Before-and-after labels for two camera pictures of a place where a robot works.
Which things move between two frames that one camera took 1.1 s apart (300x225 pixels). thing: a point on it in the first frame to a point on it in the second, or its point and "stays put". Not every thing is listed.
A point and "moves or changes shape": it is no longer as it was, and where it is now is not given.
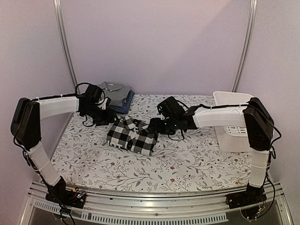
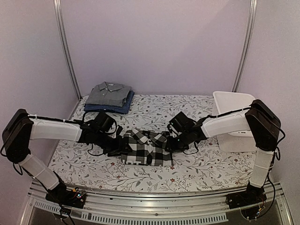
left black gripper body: [100, 116] to [109, 146]
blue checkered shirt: [124, 109] stays put
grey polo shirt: [117, 93] stays put
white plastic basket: [232, 139] stays put
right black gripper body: [169, 128] to [181, 144]
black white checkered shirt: [131, 135] moves or changes shape
